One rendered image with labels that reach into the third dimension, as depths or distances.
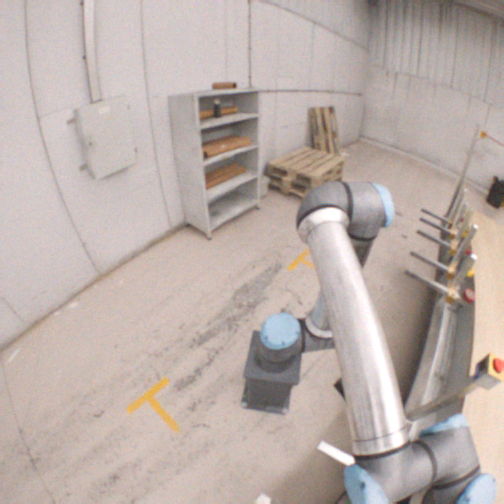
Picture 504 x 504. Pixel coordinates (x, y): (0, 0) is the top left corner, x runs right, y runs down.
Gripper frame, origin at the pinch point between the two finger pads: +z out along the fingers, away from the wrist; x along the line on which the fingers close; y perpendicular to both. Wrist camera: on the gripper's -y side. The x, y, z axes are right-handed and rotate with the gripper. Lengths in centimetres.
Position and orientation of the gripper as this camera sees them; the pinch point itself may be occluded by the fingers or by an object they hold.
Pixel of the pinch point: (386, 491)
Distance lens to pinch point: 80.4
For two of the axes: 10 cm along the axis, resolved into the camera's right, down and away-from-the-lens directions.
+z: -0.1, 7.6, 6.5
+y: -6.4, 5.0, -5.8
